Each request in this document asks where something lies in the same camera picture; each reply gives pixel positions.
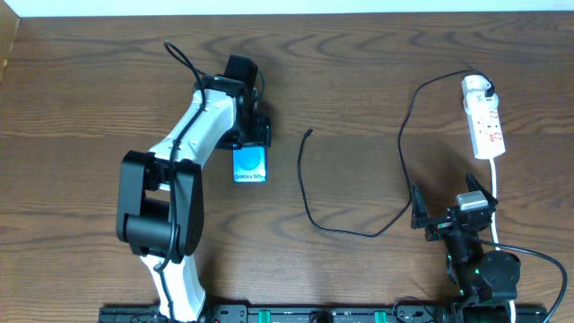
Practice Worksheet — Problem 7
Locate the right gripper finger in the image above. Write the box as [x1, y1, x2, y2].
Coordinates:
[465, 172, 491, 197]
[411, 183, 430, 229]

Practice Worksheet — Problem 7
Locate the blue Samsung Galaxy smartphone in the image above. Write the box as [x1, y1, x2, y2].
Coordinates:
[232, 146, 266, 183]

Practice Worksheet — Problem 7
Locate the black USB charging cable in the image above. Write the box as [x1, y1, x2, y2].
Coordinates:
[296, 68, 497, 239]

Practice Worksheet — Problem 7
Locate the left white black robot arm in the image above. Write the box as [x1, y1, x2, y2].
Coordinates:
[116, 73, 271, 322]

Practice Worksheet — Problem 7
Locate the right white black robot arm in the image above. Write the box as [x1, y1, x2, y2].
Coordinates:
[410, 173, 521, 322]

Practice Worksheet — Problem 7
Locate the white charger plug adapter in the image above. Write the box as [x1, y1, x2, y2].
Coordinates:
[463, 89, 499, 115]

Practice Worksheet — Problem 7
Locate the white power strip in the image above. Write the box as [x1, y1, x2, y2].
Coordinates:
[461, 74, 507, 161]

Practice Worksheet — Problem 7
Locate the brown cardboard panel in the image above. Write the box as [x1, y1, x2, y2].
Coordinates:
[0, 0, 21, 76]

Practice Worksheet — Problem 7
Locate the white power strip cord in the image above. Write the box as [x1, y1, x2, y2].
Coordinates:
[488, 156, 517, 323]

